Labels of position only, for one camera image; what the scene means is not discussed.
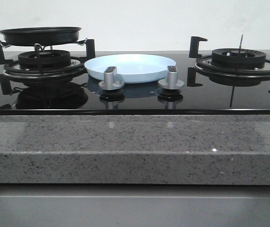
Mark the light blue plate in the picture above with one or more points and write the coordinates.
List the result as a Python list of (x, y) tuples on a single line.
[(133, 68)]

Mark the black frying pan mint handle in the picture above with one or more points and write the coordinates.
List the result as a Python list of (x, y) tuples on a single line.
[(45, 36)]

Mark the black glass cooktop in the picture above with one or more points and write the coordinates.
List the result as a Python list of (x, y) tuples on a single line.
[(201, 94)]

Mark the left gas burner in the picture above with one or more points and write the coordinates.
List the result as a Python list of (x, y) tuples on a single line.
[(42, 66)]

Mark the gas burner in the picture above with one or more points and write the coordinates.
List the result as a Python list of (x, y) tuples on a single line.
[(42, 66), (236, 67)]

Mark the right gas burner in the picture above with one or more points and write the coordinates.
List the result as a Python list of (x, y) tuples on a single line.
[(236, 67)]

